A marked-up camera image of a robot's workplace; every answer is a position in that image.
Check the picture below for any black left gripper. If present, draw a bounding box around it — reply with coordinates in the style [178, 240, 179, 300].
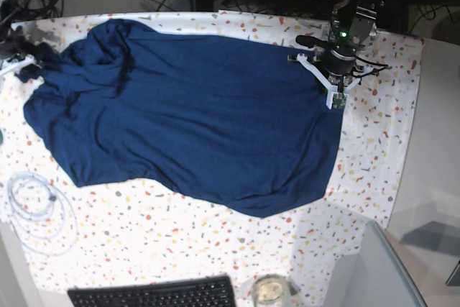
[295, 35, 390, 86]

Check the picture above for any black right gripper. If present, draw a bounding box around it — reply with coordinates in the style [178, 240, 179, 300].
[1, 32, 43, 68]

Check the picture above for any dark blue t-shirt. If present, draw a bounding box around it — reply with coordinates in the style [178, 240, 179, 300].
[19, 19, 343, 217]

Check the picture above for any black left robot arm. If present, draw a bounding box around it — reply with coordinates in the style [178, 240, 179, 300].
[295, 0, 389, 93]

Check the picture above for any terrazzo patterned table cloth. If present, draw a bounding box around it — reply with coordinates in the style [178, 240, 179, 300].
[1, 30, 425, 306]

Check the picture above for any clear glass jar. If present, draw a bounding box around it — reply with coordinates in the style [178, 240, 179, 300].
[252, 275, 291, 307]

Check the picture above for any black computer keyboard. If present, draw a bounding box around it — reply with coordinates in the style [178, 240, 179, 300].
[67, 275, 236, 307]

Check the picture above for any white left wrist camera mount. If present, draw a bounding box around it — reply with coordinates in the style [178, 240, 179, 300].
[287, 53, 377, 111]

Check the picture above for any coiled white cable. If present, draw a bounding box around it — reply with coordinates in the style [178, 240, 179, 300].
[6, 172, 78, 257]

